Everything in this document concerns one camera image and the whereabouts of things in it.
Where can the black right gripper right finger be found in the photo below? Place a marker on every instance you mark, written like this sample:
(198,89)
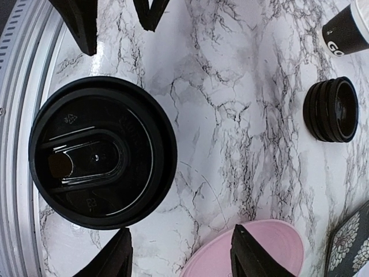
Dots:
(249,258)

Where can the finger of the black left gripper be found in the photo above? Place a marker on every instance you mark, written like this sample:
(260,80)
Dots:
(80,18)
(150,15)

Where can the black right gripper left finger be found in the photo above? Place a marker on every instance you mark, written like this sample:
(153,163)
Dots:
(114,260)

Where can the black plastic cup lid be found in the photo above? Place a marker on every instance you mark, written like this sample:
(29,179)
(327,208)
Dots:
(102,153)

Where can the pink round plate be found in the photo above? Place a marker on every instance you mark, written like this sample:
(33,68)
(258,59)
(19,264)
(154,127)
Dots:
(280,239)

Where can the dark floral square plate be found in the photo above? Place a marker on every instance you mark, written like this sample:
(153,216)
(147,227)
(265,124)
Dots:
(347,251)

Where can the stack of black lids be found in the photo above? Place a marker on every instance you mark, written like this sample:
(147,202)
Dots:
(331,110)

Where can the stack of white paper cups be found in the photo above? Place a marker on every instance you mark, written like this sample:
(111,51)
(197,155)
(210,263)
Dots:
(347,32)

